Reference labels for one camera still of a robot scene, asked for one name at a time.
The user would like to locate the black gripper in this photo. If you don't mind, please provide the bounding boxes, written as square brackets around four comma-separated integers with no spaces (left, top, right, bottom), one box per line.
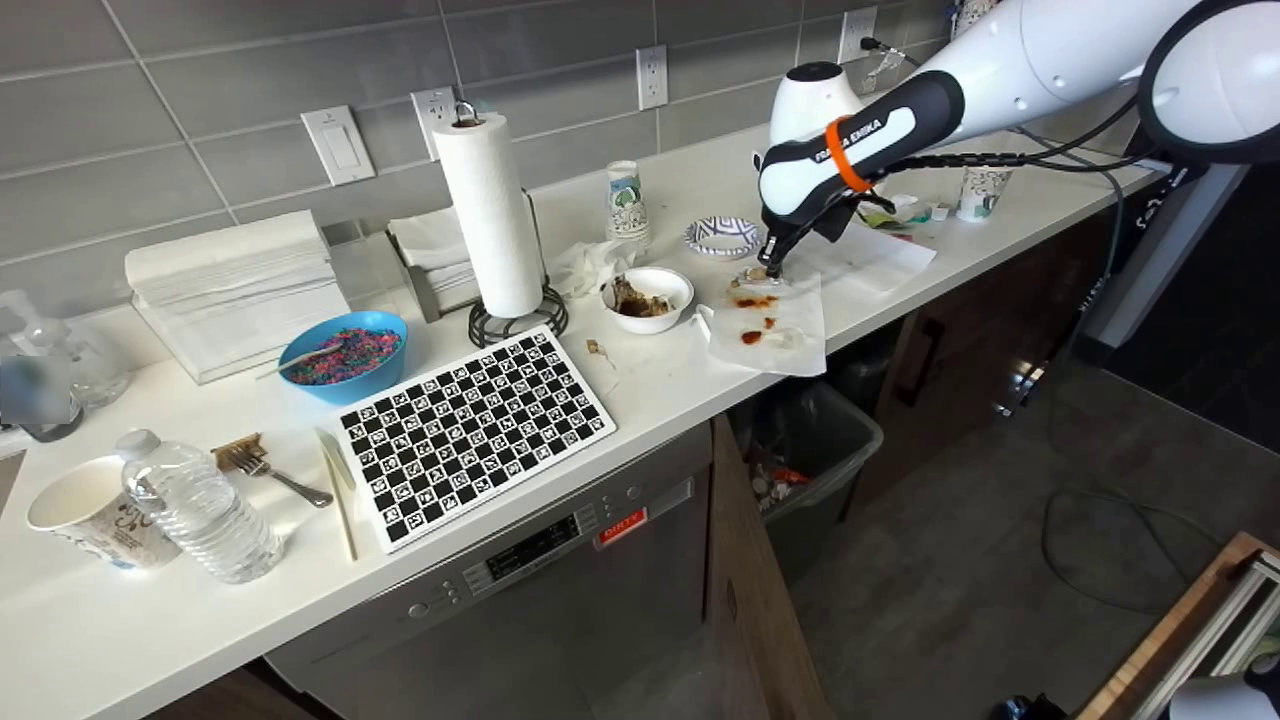
[757,68,964,277]

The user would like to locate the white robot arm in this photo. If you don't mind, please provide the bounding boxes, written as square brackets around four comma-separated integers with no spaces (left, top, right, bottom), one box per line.
[757,0,1280,277]

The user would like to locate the grey trash can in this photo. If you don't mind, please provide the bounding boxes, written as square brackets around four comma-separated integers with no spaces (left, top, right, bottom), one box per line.
[732,383,883,579]

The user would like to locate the small patterned dish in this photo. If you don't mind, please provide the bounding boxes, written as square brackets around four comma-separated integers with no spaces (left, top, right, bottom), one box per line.
[689,217,759,258]

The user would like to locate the stained white napkin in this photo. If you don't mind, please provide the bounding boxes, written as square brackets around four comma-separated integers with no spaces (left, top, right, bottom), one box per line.
[696,277,829,374]

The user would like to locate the white bowl with food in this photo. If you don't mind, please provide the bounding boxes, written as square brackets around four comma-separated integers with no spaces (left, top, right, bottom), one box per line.
[598,268,696,336]

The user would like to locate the white green paper cup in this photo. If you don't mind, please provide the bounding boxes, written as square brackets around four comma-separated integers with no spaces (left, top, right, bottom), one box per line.
[603,158,648,239]

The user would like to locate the crumpled clear plastic wrap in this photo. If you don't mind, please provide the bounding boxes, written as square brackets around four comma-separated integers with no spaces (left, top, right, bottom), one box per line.
[552,239,636,301]

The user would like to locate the patterned paper cup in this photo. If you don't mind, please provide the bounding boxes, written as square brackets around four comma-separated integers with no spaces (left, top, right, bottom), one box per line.
[956,166,1006,223]

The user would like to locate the white paper towel roll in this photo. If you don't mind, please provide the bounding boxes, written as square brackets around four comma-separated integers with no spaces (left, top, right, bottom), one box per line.
[430,108,546,319]

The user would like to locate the folded napkins in holder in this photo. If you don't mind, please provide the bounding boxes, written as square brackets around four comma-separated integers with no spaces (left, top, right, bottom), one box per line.
[389,206,478,319]

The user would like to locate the black white patterned mat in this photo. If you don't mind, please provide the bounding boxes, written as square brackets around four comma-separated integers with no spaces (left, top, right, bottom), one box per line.
[338,327,614,552]

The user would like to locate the stainless dishwasher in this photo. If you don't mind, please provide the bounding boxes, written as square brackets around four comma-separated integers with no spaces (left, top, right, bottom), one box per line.
[268,429,713,720]

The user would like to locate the wooden cabinet door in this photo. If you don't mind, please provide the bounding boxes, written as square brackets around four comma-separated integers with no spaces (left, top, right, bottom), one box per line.
[709,415,834,720]

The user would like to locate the blue bowl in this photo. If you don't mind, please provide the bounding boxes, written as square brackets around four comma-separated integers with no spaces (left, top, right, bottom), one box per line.
[276,312,407,404]

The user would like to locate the wooden chopstick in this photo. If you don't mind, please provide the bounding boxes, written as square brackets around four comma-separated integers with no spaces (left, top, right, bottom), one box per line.
[315,432,359,563]

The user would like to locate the stack of white napkins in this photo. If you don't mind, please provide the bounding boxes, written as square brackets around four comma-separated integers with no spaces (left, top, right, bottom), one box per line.
[123,212,348,383]

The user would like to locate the metal fork with food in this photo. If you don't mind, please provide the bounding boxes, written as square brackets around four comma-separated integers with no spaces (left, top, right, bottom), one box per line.
[213,432,332,507]

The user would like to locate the clear plastic water bottle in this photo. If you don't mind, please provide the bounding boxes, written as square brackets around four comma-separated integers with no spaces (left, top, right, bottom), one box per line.
[119,429,283,584]

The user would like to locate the clear glass jar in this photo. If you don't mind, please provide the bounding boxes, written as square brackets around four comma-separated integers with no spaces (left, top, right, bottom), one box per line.
[0,293,130,409]

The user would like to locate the white wall outlet right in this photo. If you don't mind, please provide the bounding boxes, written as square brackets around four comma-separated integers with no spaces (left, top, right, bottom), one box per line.
[632,44,668,112]

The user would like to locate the white wall outlet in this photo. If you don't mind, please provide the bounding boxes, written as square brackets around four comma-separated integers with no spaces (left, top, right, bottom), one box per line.
[412,88,454,157]
[632,44,668,112]

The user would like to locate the black wire towel holder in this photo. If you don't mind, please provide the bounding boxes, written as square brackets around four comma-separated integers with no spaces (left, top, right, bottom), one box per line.
[468,190,567,346]

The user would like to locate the white wall switch plate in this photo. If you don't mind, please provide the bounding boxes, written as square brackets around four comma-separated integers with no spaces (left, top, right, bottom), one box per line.
[298,104,377,185]

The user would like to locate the wooden frame furniture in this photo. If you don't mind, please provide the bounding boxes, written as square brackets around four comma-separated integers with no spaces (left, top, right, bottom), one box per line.
[1075,533,1280,720]

